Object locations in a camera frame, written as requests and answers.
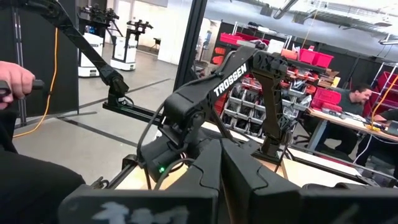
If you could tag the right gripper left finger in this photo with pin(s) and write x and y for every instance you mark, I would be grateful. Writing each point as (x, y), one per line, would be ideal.
(149, 205)

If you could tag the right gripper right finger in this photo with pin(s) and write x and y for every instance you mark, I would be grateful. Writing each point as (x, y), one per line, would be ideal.
(280, 205)

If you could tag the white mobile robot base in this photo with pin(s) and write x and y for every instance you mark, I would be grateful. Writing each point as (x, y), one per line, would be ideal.
(124, 53)
(90, 53)

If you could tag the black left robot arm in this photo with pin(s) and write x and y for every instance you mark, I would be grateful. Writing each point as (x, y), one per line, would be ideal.
(230, 81)

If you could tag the grey parts bin rack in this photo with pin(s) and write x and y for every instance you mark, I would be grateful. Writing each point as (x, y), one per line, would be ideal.
(245, 105)

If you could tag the wooden desk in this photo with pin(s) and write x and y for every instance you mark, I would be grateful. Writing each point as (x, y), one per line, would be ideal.
(342, 123)

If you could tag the person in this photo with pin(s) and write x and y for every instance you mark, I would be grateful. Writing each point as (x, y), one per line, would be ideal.
(351, 102)
(373, 149)
(31, 186)

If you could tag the red plastic bin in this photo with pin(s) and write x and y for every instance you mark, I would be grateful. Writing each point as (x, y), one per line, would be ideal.
(230, 39)
(317, 58)
(326, 98)

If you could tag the black partition panel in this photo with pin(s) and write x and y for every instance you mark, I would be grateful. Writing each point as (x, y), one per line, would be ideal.
(37, 46)

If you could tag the person's hand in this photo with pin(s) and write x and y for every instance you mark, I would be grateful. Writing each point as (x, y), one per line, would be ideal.
(15, 77)

